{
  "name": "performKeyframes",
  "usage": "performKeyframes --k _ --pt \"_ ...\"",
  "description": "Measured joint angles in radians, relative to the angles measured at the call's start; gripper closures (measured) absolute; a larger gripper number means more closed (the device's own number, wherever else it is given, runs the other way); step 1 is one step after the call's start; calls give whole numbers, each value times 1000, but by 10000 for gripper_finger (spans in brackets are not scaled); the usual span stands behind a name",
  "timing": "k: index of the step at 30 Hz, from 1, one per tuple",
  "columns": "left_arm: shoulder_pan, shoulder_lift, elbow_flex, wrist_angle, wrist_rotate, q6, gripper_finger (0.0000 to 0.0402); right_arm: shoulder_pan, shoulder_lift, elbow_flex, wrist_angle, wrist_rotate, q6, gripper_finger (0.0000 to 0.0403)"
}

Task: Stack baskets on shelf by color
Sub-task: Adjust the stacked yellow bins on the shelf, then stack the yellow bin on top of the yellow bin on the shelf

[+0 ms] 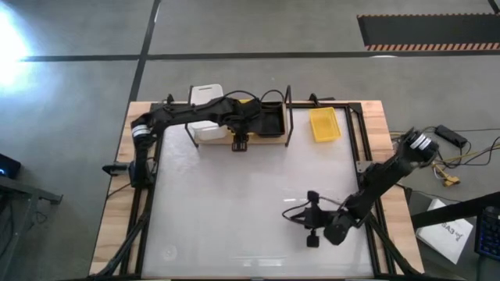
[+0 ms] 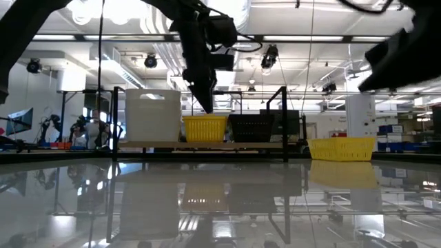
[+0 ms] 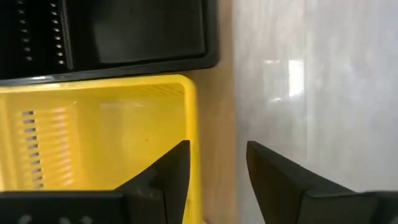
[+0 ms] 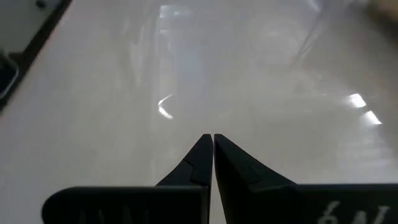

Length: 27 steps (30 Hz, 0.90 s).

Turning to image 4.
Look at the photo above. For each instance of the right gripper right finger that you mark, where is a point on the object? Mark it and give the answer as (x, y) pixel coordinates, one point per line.
(280, 202)

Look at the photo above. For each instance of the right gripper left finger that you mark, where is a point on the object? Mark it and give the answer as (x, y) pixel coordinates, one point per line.
(140, 205)

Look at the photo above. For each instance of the black table-level camera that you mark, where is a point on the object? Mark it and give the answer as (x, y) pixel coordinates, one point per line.
(6, 74)

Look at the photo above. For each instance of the black aluminium table frame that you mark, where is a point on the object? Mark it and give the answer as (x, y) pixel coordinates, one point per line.
(40, 40)

